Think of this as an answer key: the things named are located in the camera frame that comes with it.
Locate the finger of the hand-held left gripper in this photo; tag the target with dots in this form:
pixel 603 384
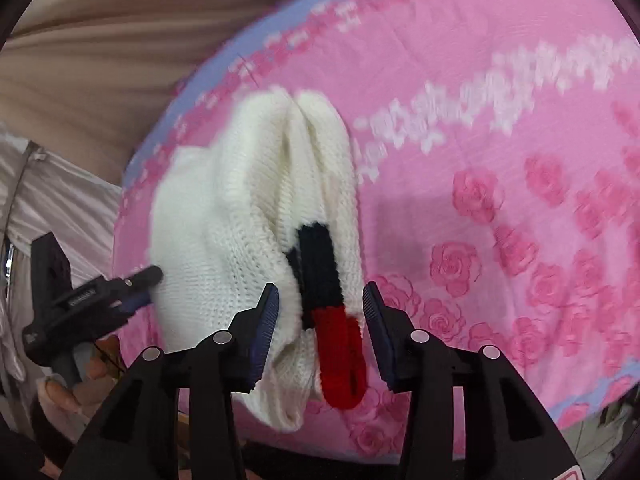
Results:
pixel 137 301
pixel 145 276

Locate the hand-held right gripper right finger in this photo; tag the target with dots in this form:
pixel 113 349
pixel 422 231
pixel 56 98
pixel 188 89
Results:
pixel 375 332

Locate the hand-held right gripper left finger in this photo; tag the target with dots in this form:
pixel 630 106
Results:
pixel 265 332

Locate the white red navy knit sweater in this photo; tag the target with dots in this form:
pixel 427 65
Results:
pixel 235 240

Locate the person's left hand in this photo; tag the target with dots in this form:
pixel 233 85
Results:
pixel 97 366

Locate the white satin curtain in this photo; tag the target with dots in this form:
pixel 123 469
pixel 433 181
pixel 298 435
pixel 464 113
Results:
pixel 60 200

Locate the beige backdrop cloth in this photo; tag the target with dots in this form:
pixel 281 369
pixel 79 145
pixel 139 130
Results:
pixel 100 85

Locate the pink floral bed sheet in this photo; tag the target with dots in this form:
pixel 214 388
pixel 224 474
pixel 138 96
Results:
pixel 475 160

